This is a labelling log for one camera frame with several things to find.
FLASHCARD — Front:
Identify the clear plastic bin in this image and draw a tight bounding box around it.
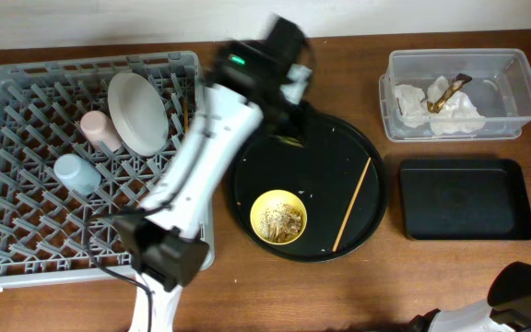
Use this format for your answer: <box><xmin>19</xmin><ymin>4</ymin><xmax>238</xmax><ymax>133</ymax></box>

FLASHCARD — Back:
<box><xmin>379</xmin><ymin>48</ymin><xmax>531</xmax><ymax>142</ymax></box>

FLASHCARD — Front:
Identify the gold foil wrapper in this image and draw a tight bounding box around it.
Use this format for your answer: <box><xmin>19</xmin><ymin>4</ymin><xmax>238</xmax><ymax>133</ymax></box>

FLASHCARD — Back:
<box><xmin>427</xmin><ymin>73</ymin><xmax>472</xmax><ymax>113</ymax></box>

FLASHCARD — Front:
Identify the black rectangular tray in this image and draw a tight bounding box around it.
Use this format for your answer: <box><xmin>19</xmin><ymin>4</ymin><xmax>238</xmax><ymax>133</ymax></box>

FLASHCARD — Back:
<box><xmin>398</xmin><ymin>159</ymin><xmax>531</xmax><ymax>241</ymax></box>

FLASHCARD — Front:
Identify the light blue plastic cup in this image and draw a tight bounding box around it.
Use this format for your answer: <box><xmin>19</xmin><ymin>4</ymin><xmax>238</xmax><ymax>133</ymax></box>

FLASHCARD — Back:
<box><xmin>53</xmin><ymin>154</ymin><xmax>101</xmax><ymax>196</ymax></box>

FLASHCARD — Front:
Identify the yellow bowl with food scraps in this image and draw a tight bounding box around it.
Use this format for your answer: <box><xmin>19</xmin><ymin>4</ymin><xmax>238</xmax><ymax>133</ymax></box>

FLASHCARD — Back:
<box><xmin>250</xmin><ymin>190</ymin><xmax>308</xmax><ymax>245</ymax></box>

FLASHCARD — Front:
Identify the grey round plate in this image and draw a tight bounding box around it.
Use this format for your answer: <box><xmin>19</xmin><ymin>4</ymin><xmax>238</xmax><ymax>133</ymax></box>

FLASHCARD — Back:
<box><xmin>108</xmin><ymin>73</ymin><xmax>169</xmax><ymax>157</ymax></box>

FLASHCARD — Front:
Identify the wooden chopstick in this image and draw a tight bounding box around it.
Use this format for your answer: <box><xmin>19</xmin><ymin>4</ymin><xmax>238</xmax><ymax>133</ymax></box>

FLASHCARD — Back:
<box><xmin>332</xmin><ymin>157</ymin><xmax>372</xmax><ymax>253</ymax></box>
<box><xmin>183</xmin><ymin>97</ymin><xmax>189</xmax><ymax>134</ymax></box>

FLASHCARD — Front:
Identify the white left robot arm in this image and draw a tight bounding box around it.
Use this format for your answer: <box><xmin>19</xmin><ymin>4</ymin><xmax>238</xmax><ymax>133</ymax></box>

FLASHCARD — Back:
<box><xmin>111</xmin><ymin>18</ymin><xmax>312</xmax><ymax>331</ymax></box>

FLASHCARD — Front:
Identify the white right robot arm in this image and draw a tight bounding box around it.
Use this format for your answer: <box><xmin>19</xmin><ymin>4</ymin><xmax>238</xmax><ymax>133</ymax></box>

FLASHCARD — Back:
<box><xmin>403</xmin><ymin>262</ymin><xmax>531</xmax><ymax>332</ymax></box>

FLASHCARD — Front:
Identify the grey plastic dishwasher rack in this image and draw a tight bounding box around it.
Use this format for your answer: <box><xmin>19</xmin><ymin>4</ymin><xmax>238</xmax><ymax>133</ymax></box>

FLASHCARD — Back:
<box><xmin>0</xmin><ymin>51</ymin><xmax>202</xmax><ymax>289</ymax></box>

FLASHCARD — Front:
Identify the pink plastic cup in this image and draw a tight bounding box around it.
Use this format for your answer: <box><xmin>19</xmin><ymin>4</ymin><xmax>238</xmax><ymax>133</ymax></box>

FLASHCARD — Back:
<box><xmin>80</xmin><ymin>111</ymin><xmax>122</xmax><ymax>151</ymax></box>

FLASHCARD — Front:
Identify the round black tray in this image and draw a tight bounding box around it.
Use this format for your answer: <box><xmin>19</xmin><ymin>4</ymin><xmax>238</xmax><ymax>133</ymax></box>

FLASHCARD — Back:
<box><xmin>226</xmin><ymin>113</ymin><xmax>388</xmax><ymax>263</ymax></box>

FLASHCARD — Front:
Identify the white paper napkin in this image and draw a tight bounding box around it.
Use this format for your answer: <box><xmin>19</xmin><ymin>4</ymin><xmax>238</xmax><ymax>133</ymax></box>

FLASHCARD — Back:
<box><xmin>394</xmin><ymin>76</ymin><xmax>486</xmax><ymax>136</ymax></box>

